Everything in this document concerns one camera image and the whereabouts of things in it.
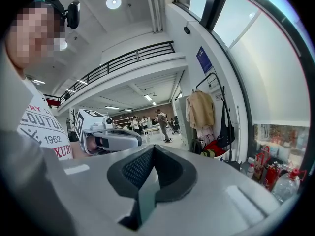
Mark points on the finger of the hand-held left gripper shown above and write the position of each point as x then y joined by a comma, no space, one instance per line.
123,129
125,141

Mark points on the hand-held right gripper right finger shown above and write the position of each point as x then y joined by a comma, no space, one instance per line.
221,205

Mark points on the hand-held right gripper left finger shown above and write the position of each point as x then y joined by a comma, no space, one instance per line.
98,193

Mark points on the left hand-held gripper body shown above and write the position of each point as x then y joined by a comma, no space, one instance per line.
85,122

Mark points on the black tripod stand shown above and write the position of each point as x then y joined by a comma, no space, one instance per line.
230,154

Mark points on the person's left forearm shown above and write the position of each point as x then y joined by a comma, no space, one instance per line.
77,151

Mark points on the green yellow backpack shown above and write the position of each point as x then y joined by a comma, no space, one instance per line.
209,154

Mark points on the person's left hand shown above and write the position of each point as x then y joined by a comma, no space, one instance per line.
92,144

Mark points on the white table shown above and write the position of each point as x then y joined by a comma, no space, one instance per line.
152,129

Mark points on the person's white printed shirt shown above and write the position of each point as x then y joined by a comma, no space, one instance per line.
44,131

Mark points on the white bottle red cap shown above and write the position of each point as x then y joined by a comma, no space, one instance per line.
250,172

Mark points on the white tote bag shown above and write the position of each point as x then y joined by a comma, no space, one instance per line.
225,154

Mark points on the black office chair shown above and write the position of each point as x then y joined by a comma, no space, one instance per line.
176,125

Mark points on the red fire extinguisher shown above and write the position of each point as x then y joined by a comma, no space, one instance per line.
272,178

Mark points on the red bag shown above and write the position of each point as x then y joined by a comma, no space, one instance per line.
214,146

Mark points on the white cabinet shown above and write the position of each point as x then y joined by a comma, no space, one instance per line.
183,122

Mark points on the clear water jug red cap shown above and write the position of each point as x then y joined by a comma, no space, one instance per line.
285,188

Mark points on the pink garment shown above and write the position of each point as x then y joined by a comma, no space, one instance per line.
205,134

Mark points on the white mop pole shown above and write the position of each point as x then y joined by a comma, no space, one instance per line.
238,131

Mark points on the black balcony railing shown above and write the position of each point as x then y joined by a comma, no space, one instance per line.
137,55

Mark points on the beige coat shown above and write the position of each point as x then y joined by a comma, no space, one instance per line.
200,109

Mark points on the person's head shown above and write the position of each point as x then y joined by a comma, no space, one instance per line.
32,38

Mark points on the round ceiling lamp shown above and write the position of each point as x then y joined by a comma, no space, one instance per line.
113,2

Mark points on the white roller blind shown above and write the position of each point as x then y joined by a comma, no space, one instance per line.
270,82

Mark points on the white left gripper camera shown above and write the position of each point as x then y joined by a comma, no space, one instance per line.
108,123

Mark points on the blue wall poster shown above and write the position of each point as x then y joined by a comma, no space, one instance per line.
204,60

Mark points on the black head-mounted camera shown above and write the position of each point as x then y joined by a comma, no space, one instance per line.
73,15

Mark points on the black wall sensor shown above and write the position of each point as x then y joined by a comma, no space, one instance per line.
186,30

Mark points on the black window frame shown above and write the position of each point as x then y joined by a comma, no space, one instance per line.
214,8

